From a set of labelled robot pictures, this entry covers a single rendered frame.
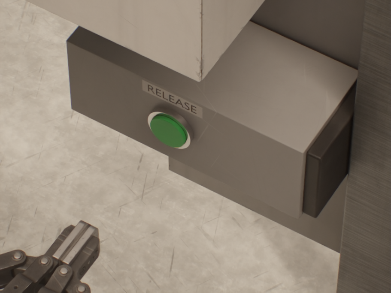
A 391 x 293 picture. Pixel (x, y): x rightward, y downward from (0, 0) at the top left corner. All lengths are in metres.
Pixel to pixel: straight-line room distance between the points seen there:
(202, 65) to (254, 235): 1.57
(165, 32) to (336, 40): 0.24
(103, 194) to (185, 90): 1.42
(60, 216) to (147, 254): 0.14
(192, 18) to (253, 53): 0.25
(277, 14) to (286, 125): 0.09
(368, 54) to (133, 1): 0.20
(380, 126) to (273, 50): 0.10
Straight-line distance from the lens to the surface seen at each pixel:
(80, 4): 1.29
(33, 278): 1.40
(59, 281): 1.40
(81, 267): 1.41
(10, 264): 1.41
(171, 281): 2.79
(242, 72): 1.47
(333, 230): 1.64
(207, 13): 1.24
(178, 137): 1.48
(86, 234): 1.42
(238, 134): 1.45
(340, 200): 1.61
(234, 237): 2.83
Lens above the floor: 2.32
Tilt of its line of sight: 52 degrees down
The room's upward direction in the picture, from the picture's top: straight up
